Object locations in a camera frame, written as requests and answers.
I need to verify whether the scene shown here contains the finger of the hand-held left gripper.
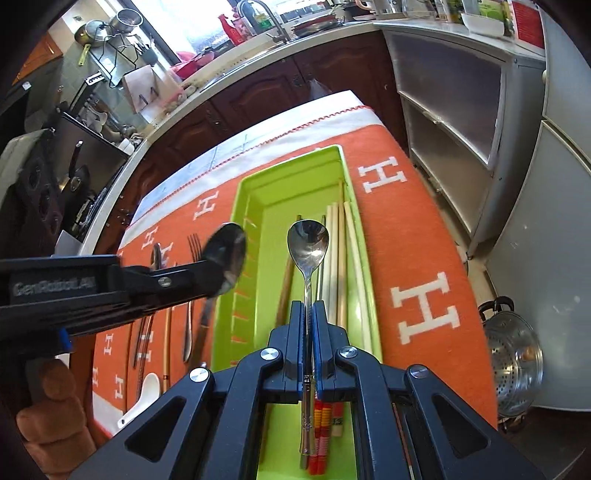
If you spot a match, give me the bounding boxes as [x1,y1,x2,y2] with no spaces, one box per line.
[121,261,221,305]
[130,294,213,320]

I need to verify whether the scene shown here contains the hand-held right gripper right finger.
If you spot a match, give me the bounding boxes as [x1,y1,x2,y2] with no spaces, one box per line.
[315,301,546,480]

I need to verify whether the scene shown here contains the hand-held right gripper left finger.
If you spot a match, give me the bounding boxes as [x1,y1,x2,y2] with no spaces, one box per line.
[69,300,307,480]

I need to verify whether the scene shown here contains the steel fork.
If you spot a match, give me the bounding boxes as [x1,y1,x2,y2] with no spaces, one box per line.
[182,233,202,363]

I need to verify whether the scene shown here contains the grey steel chopstick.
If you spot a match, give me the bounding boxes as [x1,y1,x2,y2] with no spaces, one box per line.
[131,316,147,370]

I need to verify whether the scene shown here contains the bronze metal chopstick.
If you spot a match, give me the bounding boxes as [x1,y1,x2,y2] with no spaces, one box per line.
[137,316,156,398]

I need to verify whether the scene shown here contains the large steel spoon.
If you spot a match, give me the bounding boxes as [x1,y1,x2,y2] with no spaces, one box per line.
[194,222,247,365]

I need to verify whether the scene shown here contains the white ceramic spoon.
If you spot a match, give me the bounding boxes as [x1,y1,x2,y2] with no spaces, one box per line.
[116,373,161,428]

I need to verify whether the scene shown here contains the steel spoon bamboo-style handle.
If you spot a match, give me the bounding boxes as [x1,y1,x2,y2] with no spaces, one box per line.
[286,220,331,469]

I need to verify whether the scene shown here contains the green plastic tray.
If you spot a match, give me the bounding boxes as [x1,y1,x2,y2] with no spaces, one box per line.
[210,144,384,480]

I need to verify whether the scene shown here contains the pale checked table cover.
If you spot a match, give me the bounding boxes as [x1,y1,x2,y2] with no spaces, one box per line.
[131,90,370,222]

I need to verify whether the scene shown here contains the orange patterned blanket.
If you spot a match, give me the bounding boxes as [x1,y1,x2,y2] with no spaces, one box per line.
[91,105,500,439]

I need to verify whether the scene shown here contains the wooden cutting board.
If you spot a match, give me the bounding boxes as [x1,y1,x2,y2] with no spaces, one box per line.
[121,65,161,114]

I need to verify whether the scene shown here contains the steel steamer pot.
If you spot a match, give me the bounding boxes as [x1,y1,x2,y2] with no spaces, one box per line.
[477,296,544,419]

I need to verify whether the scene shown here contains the dark wooden base cabinets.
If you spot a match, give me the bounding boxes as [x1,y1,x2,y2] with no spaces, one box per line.
[122,30,409,232]

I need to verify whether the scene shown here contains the pink bowl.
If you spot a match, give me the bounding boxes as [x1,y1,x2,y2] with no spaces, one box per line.
[177,51,216,80]

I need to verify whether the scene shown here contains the frosted door cabinet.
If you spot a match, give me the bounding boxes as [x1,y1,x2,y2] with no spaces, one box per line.
[381,21,549,258]

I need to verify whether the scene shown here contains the steel saucepan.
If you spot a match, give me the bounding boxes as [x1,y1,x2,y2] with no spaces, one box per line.
[108,8,145,38]

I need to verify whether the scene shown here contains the red bottle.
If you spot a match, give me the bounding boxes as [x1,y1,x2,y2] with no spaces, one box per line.
[221,13,246,46]

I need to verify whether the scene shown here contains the grey refrigerator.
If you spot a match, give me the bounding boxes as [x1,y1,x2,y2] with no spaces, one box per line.
[485,9,591,412]

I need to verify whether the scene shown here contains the steel faucet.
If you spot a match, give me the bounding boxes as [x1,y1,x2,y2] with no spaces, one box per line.
[236,0,293,44]

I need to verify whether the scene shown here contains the stacked dishes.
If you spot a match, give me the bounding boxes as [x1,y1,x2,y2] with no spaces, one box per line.
[291,13,346,38]

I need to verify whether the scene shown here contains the white bowl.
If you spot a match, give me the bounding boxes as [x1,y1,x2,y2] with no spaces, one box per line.
[461,13,506,38]

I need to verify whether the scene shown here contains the red canister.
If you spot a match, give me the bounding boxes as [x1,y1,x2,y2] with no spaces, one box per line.
[512,0,549,50]

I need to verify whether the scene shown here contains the wire wall rack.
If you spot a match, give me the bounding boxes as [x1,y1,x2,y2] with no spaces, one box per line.
[89,39,155,89]

